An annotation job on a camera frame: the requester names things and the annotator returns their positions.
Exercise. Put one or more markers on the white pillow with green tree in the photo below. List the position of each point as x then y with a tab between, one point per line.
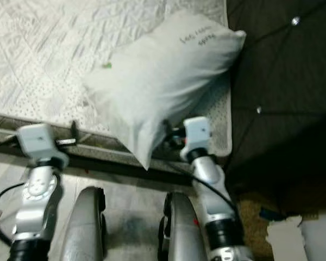
157	81

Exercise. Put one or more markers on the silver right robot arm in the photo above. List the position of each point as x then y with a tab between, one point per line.
212	185

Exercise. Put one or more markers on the dark bed base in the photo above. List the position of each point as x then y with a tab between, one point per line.
119	169

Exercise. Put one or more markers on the grey quilted mattress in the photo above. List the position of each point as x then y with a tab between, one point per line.
43	54

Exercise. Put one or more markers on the grey robot left leg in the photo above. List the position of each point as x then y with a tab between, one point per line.
84	228

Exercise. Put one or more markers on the brown doormat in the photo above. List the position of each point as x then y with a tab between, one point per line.
252	234

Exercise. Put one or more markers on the dark tufted headboard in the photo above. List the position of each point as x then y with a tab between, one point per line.
293	65

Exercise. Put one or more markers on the white paper sheet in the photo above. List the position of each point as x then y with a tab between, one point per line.
285	244

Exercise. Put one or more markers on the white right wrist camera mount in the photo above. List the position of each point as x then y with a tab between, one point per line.
196	135

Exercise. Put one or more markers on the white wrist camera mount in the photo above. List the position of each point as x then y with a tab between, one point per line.
35	138
196	135

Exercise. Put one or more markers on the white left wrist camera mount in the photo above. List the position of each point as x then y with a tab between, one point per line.
35	138

